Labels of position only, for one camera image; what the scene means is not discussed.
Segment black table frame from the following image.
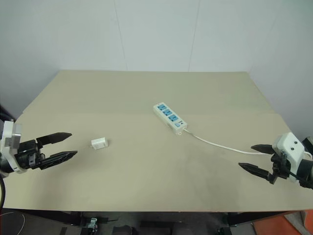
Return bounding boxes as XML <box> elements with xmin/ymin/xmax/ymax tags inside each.
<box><xmin>0</xmin><ymin>207</ymin><xmax>313</xmax><ymax>235</ymax></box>

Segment small grey clamp device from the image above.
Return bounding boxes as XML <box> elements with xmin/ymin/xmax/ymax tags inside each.
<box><xmin>87</xmin><ymin>216</ymin><xmax>99</xmax><ymax>230</ymax></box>

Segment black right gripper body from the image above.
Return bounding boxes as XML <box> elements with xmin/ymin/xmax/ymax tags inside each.
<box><xmin>267</xmin><ymin>149</ymin><xmax>298</xmax><ymax>186</ymax></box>

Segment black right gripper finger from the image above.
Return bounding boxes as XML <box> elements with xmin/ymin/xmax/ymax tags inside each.
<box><xmin>238</xmin><ymin>162</ymin><xmax>272</xmax><ymax>179</ymax></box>
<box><xmin>250</xmin><ymin>144</ymin><xmax>276</xmax><ymax>156</ymax></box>

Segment white plug adapter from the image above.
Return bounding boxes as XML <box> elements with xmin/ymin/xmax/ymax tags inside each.
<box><xmin>90</xmin><ymin>138</ymin><xmax>110</xmax><ymax>151</ymax></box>

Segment white power cable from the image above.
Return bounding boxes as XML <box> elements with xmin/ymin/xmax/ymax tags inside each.
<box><xmin>183</xmin><ymin>128</ymin><xmax>313</xmax><ymax>160</ymax></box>

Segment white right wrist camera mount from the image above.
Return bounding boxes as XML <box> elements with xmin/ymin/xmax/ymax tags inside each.
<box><xmin>273</xmin><ymin>132</ymin><xmax>307</xmax><ymax>185</ymax></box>

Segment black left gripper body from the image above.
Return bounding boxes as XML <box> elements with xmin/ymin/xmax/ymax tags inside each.
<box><xmin>16</xmin><ymin>139</ymin><xmax>46</xmax><ymax>171</ymax></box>

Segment thin white wire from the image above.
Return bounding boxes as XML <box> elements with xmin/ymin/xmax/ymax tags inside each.
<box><xmin>0</xmin><ymin>212</ymin><xmax>28</xmax><ymax>231</ymax></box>

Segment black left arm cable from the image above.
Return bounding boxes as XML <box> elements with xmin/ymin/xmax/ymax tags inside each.
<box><xmin>0</xmin><ymin>175</ymin><xmax>6</xmax><ymax>209</ymax></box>

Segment white power strip blue sockets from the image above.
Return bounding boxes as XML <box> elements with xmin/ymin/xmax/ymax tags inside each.
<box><xmin>153</xmin><ymin>102</ymin><xmax>189</xmax><ymax>136</ymax></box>

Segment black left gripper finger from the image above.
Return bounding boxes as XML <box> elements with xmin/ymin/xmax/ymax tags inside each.
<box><xmin>38</xmin><ymin>150</ymin><xmax>79</xmax><ymax>170</ymax></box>
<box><xmin>36</xmin><ymin>132</ymin><xmax>73</xmax><ymax>145</ymax></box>

